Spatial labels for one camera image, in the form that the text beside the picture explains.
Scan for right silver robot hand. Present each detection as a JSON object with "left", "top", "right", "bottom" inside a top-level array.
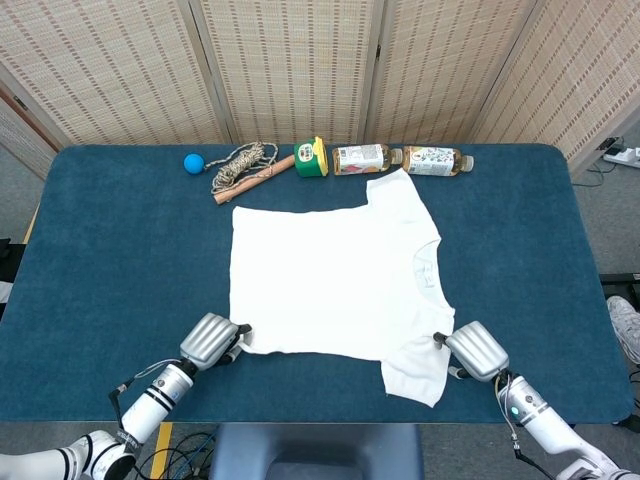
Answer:
[{"left": 432, "top": 320, "right": 510, "bottom": 384}]

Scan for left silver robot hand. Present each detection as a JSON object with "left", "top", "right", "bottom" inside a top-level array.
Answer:
[{"left": 178, "top": 312, "right": 254, "bottom": 372}]

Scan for white T-shirt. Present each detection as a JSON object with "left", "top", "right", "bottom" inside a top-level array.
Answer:
[{"left": 228, "top": 168, "right": 457, "bottom": 409}]

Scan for yellow floor tape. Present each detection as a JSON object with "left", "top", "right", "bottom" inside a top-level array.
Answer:
[{"left": 149, "top": 422, "right": 174, "bottom": 480}]

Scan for blue table cover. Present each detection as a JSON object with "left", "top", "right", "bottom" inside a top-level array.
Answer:
[{"left": 0, "top": 143, "right": 635, "bottom": 425}]

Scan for white sneaker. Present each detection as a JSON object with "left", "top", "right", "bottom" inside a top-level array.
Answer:
[{"left": 606, "top": 295, "right": 640, "bottom": 365}]

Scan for black metal bar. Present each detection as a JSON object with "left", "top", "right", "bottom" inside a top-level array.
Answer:
[{"left": 598, "top": 272, "right": 640, "bottom": 301}]

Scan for wooden stick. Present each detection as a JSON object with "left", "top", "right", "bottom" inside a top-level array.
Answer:
[{"left": 213, "top": 155, "right": 296, "bottom": 206}]

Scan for tea bottle with white label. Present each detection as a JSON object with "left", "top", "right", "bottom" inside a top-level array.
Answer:
[{"left": 401, "top": 145, "right": 475, "bottom": 177}]

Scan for green container with yellow lid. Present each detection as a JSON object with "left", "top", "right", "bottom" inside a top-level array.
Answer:
[{"left": 293, "top": 135, "right": 331, "bottom": 179}]

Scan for black equipment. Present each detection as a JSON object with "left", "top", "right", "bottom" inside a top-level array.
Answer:
[{"left": 0, "top": 235, "right": 27, "bottom": 284}]

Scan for tea bottle with fruit label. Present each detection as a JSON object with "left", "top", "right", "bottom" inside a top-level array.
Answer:
[{"left": 331, "top": 143, "right": 404, "bottom": 178}]

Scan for white power strip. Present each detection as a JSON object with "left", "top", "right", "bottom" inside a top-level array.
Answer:
[{"left": 602, "top": 146, "right": 640, "bottom": 169}]

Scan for woven folding screen panel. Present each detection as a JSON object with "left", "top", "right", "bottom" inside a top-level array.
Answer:
[
  {"left": 0, "top": 79, "right": 66, "bottom": 181},
  {"left": 472, "top": 0, "right": 640, "bottom": 176},
  {"left": 364, "top": 0, "right": 546, "bottom": 145},
  {"left": 189, "top": 0, "right": 386, "bottom": 145},
  {"left": 0, "top": 0, "right": 236, "bottom": 146}
]

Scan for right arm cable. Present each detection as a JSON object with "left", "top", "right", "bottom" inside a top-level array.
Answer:
[{"left": 494, "top": 372, "right": 556, "bottom": 480}]

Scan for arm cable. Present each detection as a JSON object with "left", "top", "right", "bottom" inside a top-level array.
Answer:
[
  {"left": 108, "top": 357, "right": 184, "bottom": 416},
  {"left": 494, "top": 372, "right": 556, "bottom": 480}
]

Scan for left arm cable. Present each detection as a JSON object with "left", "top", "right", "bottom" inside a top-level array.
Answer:
[{"left": 108, "top": 357, "right": 184, "bottom": 416}]

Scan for black floor cables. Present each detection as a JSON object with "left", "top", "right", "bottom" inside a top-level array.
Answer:
[{"left": 134, "top": 432, "right": 217, "bottom": 480}]

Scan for beige brown rope bundle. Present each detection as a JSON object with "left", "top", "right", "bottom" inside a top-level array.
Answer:
[{"left": 203, "top": 141, "right": 279, "bottom": 196}]

